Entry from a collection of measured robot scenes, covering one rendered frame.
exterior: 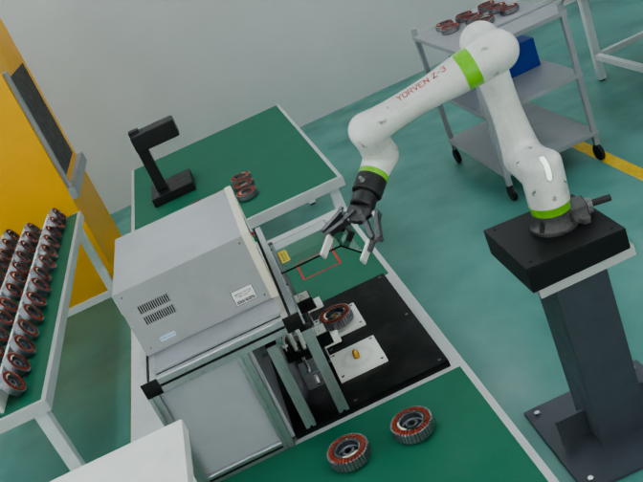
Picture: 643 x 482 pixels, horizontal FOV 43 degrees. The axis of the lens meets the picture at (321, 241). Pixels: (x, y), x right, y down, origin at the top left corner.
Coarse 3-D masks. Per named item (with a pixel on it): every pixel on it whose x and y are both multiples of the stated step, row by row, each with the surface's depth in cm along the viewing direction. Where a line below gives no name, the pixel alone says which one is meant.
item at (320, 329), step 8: (312, 328) 238; (320, 328) 236; (320, 336) 233; (328, 336) 234; (336, 336) 237; (320, 344) 234; (328, 344) 234; (296, 352) 234; (304, 352) 233; (288, 360) 233; (296, 360) 234; (304, 360) 235
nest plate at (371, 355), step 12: (372, 336) 248; (348, 348) 247; (360, 348) 245; (372, 348) 242; (336, 360) 244; (348, 360) 242; (360, 360) 240; (372, 360) 237; (384, 360) 235; (348, 372) 236; (360, 372) 235
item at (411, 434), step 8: (416, 408) 209; (424, 408) 208; (400, 416) 209; (408, 416) 210; (416, 416) 209; (424, 416) 206; (392, 424) 207; (400, 424) 208; (408, 424) 207; (416, 424) 206; (424, 424) 203; (432, 424) 204; (392, 432) 205; (400, 432) 204; (408, 432) 202; (416, 432) 202; (424, 432) 202; (400, 440) 204; (408, 440) 203; (416, 440) 203
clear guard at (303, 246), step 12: (312, 228) 265; (288, 240) 263; (300, 240) 259; (312, 240) 256; (336, 240) 249; (276, 252) 258; (288, 252) 255; (300, 252) 251; (312, 252) 248; (288, 264) 247; (300, 264) 244
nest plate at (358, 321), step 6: (354, 306) 268; (354, 312) 265; (354, 318) 261; (360, 318) 260; (348, 324) 260; (354, 324) 258; (360, 324) 257; (342, 330) 258; (348, 330) 257; (342, 336) 257
